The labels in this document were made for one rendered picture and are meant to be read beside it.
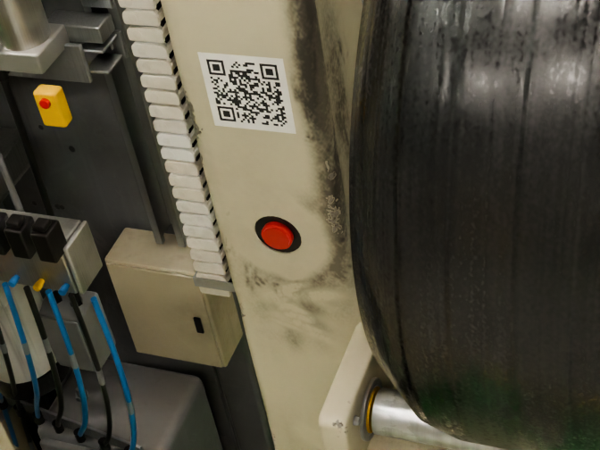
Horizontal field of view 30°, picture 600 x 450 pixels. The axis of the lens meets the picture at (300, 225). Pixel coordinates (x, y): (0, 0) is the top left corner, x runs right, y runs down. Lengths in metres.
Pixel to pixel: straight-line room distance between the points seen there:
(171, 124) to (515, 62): 0.42
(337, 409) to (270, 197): 0.20
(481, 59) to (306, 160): 0.32
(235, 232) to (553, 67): 0.46
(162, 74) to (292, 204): 0.16
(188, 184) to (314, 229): 0.13
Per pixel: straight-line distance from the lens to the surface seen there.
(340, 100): 0.96
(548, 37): 0.67
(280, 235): 1.02
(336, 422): 1.02
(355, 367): 1.05
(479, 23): 0.68
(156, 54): 0.96
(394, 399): 1.06
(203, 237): 1.09
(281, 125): 0.94
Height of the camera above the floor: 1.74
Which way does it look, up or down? 41 degrees down
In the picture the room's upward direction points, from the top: 11 degrees counter-clockwise
